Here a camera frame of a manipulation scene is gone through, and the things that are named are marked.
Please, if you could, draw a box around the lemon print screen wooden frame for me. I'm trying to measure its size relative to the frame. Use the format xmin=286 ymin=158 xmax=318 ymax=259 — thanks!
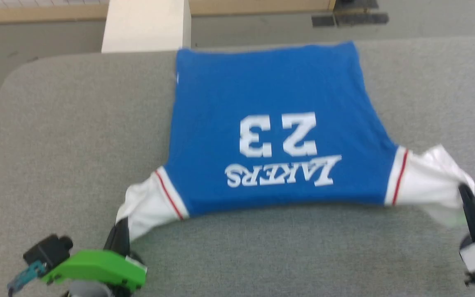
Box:
xmin=0 ymin=0 xmax=337 ymax=24

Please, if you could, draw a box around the blue basketball jersey white trim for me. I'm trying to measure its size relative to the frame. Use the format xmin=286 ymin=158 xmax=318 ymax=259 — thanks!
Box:
xmin=115 ymin=40 xmax=475 ymax=242

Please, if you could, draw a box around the white rectangular box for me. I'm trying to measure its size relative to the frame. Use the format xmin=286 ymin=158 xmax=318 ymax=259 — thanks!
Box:
xmin=101 ymin=0 xmax=192 ymax=54

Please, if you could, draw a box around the long black tape patch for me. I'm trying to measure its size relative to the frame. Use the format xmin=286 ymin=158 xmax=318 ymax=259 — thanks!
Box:
xmin=335 ymin=12 xmax=390 ymax=26

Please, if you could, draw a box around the black tape patch under foot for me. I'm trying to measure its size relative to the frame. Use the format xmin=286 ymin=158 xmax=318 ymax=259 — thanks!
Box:
xmin=336 ymin=0 xmax=379 ymax=10

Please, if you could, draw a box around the grey fabric sofa cushion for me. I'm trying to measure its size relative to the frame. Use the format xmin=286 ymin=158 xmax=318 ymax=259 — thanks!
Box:
xmin=0 ymin=36 xmax=475 ymax=297

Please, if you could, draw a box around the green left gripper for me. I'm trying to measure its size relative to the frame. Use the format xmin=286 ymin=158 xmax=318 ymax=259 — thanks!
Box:
xmin=42 ymin=218 xmax=148 ymax=290

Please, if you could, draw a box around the small square black tape patch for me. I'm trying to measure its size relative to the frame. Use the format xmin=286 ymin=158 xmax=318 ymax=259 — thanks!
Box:
xmin=312 ymin=16 xmax=336 ymax=28

